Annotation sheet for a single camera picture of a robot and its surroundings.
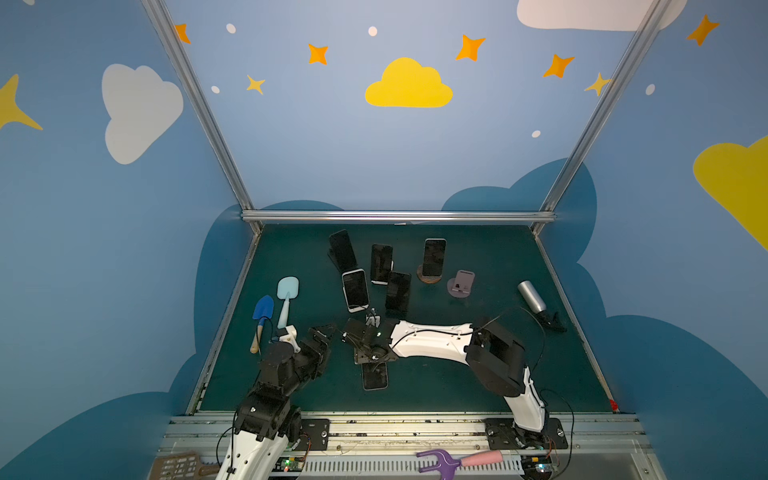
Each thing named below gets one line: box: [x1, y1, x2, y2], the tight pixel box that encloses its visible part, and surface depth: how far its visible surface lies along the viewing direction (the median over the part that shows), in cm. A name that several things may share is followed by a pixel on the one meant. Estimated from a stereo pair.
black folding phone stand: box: [327, 229, 359, 273], surface depth 106 cm
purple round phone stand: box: [447, 270, 475, 299], surface depth 100 cm
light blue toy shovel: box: [276, 276, 300, 329], surface depth 103 cm
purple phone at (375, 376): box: [362, 362, 388, 391], surface depth 84 cm
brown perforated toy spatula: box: [152, 452, 221, 480], surface depth 72 cm
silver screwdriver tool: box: [517, 280, 567, 333], surface depth 99 cm
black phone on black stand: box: [327, 229, 359, 274], surface depth 106 cm
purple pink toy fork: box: [417, 449, 504, 480], surface depth 72 cm
